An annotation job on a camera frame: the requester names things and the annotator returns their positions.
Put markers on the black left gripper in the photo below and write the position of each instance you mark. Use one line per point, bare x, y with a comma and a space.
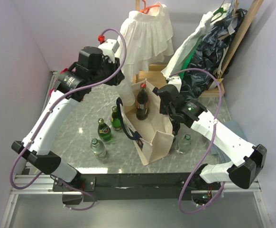
114, 65

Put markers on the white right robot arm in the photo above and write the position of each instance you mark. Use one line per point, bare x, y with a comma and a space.
246, 159

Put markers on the small cola bottle red cap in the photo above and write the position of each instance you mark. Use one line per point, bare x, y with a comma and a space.
176, 127

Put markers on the white shirt on hanger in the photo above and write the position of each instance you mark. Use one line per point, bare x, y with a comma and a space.
184, 51

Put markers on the green garment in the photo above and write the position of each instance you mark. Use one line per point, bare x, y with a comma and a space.
186, 64

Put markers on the dark blue patterned garment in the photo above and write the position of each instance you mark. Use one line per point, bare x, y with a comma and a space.
209, 54

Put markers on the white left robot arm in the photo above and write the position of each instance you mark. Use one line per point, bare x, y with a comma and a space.
68, 92

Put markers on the white ruffled dress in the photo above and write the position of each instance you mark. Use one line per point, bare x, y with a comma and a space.
148, 39

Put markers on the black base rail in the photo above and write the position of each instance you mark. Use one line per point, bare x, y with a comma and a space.
121, 186

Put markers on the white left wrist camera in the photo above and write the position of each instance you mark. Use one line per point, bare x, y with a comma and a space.
108, 46

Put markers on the green clothes hanger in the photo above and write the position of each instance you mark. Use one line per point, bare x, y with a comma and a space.
218, 14

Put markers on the clear glass bottle green cap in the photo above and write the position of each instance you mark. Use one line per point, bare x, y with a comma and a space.
98, 148
183, 144

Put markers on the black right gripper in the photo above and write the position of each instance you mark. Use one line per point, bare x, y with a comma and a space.
162, 109

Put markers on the clear plastic bottle blue cap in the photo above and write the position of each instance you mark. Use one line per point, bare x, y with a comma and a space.
125, 93

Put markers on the green glass bottle labelled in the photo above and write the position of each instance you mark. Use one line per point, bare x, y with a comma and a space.
104, 131

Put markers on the green glass bottle gold cap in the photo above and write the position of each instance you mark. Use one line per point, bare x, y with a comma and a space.
115, 121

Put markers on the large cola bottle red cap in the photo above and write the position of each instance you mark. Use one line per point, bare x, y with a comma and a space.
142, 102

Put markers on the beige canvas tote bag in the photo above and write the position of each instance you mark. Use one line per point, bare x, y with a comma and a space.
153, 136

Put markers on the folded light blue cloth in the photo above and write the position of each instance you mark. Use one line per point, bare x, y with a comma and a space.
235, 128

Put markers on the orange clothes hanger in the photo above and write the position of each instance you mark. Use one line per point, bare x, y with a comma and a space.
146, 9

